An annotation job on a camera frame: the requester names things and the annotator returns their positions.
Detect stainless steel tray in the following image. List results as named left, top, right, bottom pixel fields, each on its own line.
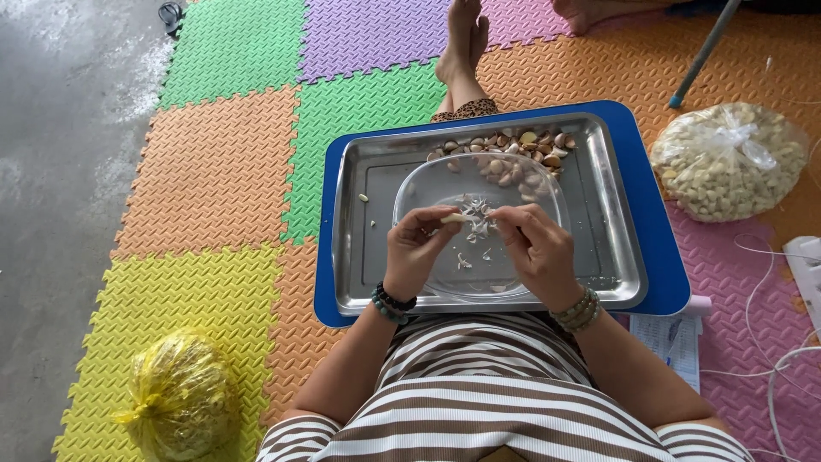
left=331, top=113, right=649, bottom=317

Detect grey pole with blue tip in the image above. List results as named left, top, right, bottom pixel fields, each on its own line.
left=668, top=0, right=744, bottom=109

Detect person's left hand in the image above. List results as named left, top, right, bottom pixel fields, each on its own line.
left=383, top=204, right=463, bottom=304

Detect person's right hand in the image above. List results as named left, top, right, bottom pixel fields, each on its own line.
left=489, top=204, right=587, bottom=313

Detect white cable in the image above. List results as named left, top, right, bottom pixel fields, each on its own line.
left=699, top=232, right=821, bottom=462

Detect pile of unpeeled garlic cloves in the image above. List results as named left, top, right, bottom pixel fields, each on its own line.
left=426, top=128, right=578, bottom=203

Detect blue pen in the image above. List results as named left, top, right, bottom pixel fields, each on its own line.
left=663, top=319, right=682, bottom=368

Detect heap of garlic skins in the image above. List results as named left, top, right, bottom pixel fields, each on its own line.
left=454, top=194, right=508, bottom=269

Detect teal bead bracelet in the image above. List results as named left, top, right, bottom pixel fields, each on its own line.
left=370, top=288, right=409, bottom=326

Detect green bead bracelets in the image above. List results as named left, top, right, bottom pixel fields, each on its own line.
left=549, top=286, right=602, bottom=334

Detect person's bare feet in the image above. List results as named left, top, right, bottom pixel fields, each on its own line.
left=435, top=0, right=492, bottom=87

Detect colourful foam puzzle mat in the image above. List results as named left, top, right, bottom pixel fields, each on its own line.
left=51, top=0, right=821, bottom=462

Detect brown striped shirt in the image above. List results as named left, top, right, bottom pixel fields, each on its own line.
left=255, top=312, right=756, bottom=462

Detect blue lap table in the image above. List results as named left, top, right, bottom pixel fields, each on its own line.
left=313, top=99, right=692, bottom=329

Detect black sandal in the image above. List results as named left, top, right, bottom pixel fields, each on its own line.
left=158, top=1, right=186, bottom=37

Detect clear bag of peeled garlic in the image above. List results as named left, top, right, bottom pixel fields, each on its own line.
left=649, top=101, right=810, bottom=224

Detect white paper package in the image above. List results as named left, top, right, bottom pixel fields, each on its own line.
left=782, top=235, right=821, bottom=325

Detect leopard print trousers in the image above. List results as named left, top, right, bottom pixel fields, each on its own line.
left=429, top=98, right=500, bottom=124

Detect printed paper sheet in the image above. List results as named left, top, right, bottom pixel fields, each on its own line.
left=629, top=313, right=704, bottom=394

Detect black bead bracelet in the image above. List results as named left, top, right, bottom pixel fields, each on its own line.
left=375, top=280, right=418, bottom=313

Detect yellow plastic bag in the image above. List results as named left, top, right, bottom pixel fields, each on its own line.
left=110, top=327, right=243, bottom=462

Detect clear plastic bowl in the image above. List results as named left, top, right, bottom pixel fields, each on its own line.
left=392, top=151, right=572, bottom=304

